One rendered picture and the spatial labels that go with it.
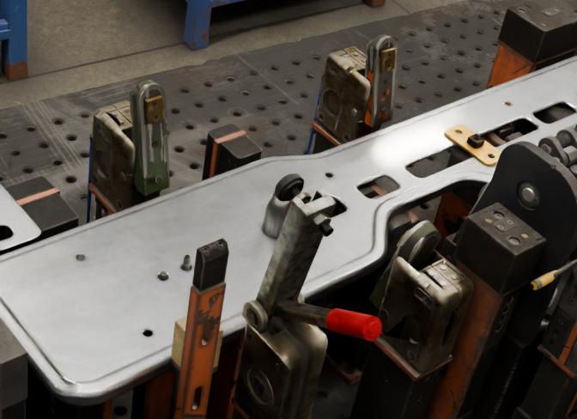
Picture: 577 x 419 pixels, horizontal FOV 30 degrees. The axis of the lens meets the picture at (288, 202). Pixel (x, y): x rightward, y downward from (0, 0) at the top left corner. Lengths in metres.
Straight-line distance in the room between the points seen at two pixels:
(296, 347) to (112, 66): 2.35
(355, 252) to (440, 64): 1.02
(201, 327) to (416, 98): 1.19
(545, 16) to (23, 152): 0.86
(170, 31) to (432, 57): 1.46
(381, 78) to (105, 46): 2.04
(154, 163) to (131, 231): 0.10
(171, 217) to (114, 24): 2.32
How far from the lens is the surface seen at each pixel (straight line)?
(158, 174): 1.28
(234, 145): 1.37
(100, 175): 1.35
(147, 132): 1.25
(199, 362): 1.00
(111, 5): 3.63
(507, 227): 1.13
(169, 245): 1.20
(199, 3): 3.34
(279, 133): 1.91
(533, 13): 1.75
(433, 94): 2.10
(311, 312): 1.00
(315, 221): 0.94
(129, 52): 3.39
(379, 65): 1.43
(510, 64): 1.77
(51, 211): 1.26
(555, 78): 1.65
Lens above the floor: 1.80
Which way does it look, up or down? 39 degrees down
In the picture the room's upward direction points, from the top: 11 degrees clockwise
